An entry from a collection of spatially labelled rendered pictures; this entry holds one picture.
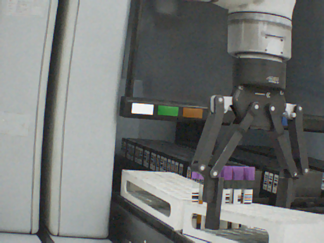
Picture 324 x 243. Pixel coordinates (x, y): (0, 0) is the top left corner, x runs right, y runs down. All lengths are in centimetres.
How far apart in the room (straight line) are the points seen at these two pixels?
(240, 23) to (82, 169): 46
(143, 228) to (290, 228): 42
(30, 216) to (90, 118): 21
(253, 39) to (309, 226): 27
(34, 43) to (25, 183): 25
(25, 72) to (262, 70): 47
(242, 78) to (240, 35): 6
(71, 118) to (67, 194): 14
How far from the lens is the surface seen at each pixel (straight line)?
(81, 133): 123
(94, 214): 126
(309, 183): 141
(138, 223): 115
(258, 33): 90
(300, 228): 76
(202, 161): 89
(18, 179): 122
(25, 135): 121
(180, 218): 104
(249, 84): 90
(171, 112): 125
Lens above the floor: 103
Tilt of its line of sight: 3 degrees down
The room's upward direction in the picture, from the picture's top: 6 degrees clockwise
